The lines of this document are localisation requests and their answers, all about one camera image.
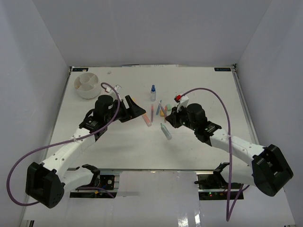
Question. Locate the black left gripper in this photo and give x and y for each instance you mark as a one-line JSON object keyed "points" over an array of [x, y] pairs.
{"points": [[135, 110]]}

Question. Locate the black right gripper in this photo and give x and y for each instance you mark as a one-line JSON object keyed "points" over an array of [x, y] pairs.
{"points": [[173, 117]]}

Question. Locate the orange slim marker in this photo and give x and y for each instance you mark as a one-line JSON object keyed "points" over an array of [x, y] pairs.
{"points": [[164, 111]]}

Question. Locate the pink slim marker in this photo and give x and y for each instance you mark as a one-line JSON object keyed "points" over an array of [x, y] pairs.
{"points": [[152, 112]]}

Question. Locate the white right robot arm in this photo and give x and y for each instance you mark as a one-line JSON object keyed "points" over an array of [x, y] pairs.
{"points": [[266, 167]]}

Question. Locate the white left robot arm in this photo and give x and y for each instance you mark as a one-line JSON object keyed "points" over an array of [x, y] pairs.
{"points": [[48, 181]]}

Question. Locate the orange pink highlighter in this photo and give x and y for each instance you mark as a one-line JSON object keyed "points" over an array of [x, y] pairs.
{"points": [[147, 120]]}

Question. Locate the clear blue spray bottle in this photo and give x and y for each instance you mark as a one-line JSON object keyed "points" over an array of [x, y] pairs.
{"points": [[153, 93]]}

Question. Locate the white round divided container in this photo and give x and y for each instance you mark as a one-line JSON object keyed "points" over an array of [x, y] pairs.
{"points": [[87, 85]]}

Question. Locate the right table label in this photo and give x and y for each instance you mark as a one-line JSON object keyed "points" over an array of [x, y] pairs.
{"points": [[222, 69]]}

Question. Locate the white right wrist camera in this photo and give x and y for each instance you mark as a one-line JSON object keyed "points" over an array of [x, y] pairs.
{"points": [[182, 101]]}

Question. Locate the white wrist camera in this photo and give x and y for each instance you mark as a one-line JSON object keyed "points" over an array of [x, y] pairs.
{"points": [[182, 101], [109, 90]]}

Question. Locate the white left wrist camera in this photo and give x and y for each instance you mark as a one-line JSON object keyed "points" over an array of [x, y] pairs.
{"points": [[109, 90]]}

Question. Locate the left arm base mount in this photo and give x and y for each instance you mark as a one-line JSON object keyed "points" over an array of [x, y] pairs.
{"points": [[102, 186]]}

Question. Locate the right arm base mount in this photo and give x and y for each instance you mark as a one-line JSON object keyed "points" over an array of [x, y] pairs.
{"points": [[212, 186]]}

